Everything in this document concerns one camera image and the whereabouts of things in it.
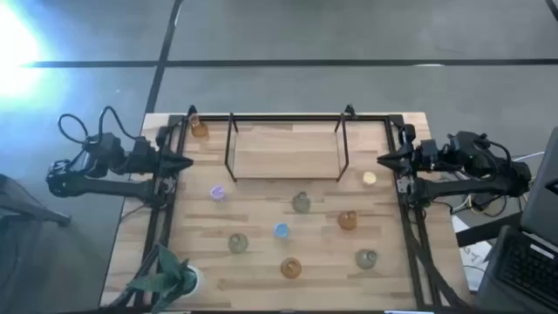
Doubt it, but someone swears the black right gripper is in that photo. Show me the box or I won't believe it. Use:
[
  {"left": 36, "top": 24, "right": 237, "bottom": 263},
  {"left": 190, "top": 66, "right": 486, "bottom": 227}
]
[{"left": 377, "top": 139, "right": 440, "bottom": 175}]

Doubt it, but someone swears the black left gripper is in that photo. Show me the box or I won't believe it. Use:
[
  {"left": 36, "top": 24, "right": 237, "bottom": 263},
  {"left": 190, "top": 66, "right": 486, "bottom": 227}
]
[{"left": 130, "top": 137, "right": 194, "bottom": 176}]

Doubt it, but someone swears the amber glass candlestick holder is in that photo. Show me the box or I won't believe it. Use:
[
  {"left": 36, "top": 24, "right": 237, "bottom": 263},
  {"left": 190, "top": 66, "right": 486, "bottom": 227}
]
[
  {"left": 280, "top": 256, "right": 303, "bottom": 280},
  {"left": 188, "top": 113, "right": 209, "bottom": 140},
  {"left": 337, "top": 209, "right": 358, "bottom": 231}
]

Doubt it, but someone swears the clear glass candlestick holder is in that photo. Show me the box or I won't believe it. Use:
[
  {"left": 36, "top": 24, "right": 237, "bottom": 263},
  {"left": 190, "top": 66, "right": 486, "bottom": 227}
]
[
  {"left": 291, "top": 191, "right": 311, "bottom": 215},
  {"left": 228, "top": 232, "right": 249, "bottom": 255},
  {"left": 355, "top": 248, "right": 378, "bottom": 270}
]

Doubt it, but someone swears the black flat bar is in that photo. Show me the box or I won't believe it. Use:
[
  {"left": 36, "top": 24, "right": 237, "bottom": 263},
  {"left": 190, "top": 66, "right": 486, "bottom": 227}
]
[{"left": 455, "top": 212, "right": 524, "bottom": 249}]

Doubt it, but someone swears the green plant in white pot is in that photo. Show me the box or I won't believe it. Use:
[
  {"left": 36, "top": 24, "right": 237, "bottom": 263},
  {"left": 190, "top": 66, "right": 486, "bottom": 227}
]
[{"left": 126, "top": 243, "right": 206, "bottom": 313}]

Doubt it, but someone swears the white paper sheet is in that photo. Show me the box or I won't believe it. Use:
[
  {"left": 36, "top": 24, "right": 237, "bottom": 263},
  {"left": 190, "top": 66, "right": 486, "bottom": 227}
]
[{"left": 451, "top": 215, "right": 493, "bottom": 293}]

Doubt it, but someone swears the black floor stand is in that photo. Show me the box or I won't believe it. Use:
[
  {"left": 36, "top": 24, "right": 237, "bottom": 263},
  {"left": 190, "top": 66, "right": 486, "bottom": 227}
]
[{"left": 0, "top": 174, "right": 71, "bottom": 228}]

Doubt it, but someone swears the dark grey laptop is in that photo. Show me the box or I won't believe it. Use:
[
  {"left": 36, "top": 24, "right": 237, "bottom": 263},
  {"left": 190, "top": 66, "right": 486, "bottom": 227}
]
[{"left": 473, "top": 126, "right": 558, "bottom": 314}]

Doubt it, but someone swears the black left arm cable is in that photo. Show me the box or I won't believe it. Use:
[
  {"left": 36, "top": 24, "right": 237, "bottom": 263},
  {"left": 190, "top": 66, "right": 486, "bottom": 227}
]
[{"left": 58, "top": 106, "right": 140, "bottom": 145}]

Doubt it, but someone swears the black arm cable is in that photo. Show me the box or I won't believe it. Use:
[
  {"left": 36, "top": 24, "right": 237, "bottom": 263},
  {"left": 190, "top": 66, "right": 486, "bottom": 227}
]
[
  {"left": 479, "top": 137, "right": 514, "bottom": 175},
  {"left": 58, "top": 106, "right": 140, "bottom": 145}
]

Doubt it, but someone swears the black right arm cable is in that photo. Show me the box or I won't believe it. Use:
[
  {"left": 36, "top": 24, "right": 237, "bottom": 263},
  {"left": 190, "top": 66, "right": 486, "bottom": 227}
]
[{"left": 479, "top": 137, "right": 514, "bottom": 175}]

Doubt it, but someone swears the wooden shelf with black frame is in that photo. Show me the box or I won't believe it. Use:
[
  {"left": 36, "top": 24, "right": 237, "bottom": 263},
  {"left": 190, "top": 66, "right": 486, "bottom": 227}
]
[{"left": 223, "top": 112, "right": 350, "bottom": 183}]

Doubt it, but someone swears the black metal rig frame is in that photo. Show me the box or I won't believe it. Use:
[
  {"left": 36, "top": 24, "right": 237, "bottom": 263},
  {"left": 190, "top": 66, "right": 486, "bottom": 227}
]
[{"left": 104, "top": 112, "right": 472, "bottom": 311}]

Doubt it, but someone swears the white cable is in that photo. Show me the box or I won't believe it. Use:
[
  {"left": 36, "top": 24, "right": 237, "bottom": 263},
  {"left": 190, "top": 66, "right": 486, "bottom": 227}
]
[{"left": 512, "top": 151, "right": 546, "bottom": 162}]

